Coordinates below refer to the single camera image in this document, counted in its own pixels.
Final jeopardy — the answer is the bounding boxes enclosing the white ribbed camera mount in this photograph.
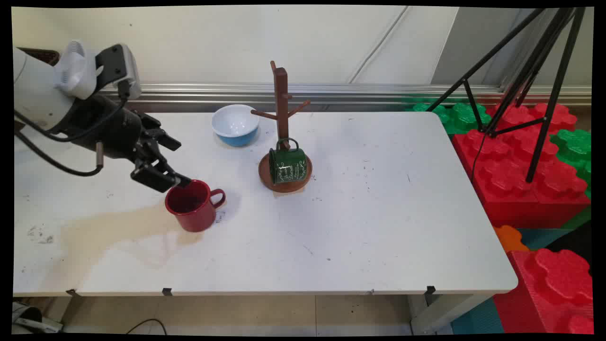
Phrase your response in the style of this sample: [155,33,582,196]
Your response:
[54,40,104,100]

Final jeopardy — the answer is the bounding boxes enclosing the green enamel mug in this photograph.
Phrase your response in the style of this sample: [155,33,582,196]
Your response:
[268,137,308,185]

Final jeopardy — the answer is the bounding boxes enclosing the white and blue bowl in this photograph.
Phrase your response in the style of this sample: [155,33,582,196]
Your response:
[211,104,260,147]

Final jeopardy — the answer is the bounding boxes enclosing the orange foam piece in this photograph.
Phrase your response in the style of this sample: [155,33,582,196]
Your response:
[493,225,530,253]

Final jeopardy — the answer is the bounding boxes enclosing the white table leg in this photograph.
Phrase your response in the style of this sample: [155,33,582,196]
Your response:
[410,294,493,335]

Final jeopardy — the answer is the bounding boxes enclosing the green foam block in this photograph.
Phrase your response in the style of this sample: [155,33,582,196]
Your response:
[549,129,592,199]
[405,102,492,135]

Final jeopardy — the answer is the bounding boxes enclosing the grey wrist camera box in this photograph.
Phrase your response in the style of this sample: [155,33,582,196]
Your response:
[95,44,142,100]

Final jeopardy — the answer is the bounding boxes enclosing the white wall cable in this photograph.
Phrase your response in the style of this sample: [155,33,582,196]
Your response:
[348,6,412,84]

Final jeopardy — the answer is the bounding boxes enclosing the red enamel mug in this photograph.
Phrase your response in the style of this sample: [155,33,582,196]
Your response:
[164,179,226,233]

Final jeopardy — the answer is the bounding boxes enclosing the brown wooden mug tree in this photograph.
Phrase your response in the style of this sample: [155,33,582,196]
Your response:
[250,61,313,193]

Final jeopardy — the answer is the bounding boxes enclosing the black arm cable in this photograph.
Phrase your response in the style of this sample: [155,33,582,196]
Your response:
[14,81,131,177]

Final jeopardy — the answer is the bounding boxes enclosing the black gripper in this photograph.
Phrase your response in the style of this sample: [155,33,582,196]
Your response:
[62,95,192,194]

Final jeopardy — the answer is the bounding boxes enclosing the aluminium wall rail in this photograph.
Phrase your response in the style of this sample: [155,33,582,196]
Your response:
[102,83,592,107]

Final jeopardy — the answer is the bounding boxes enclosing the black floor cable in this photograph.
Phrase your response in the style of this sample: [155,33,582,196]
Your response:
[125,318,167,335]

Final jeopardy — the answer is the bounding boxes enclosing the large red foam block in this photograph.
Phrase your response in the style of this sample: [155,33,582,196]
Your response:
[452,102,591,229]

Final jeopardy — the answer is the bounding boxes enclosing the black tripod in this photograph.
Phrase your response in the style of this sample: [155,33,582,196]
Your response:
[426,7,588,184]

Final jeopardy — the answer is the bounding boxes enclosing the brown wicker basket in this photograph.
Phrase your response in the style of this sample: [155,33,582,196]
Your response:
[17,47,61,66]

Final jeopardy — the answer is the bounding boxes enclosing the teal foam mat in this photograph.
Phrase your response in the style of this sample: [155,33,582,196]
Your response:
[516,227,576,250]

